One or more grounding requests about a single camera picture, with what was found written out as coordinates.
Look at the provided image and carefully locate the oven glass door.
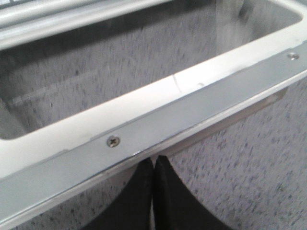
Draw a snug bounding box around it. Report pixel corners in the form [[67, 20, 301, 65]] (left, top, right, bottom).
[[0, 0, 307, 230]]

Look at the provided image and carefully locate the white Toshiba toaster oven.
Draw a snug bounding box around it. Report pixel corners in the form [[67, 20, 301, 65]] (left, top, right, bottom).
[[0, 0, 163, 50]]

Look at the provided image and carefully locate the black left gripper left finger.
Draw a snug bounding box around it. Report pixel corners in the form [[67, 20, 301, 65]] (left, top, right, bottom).
[[82, 158, 154, 230]]

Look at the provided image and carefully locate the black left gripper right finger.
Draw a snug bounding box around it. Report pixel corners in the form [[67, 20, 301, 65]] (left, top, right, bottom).
[[153, 156, 230, 230]]

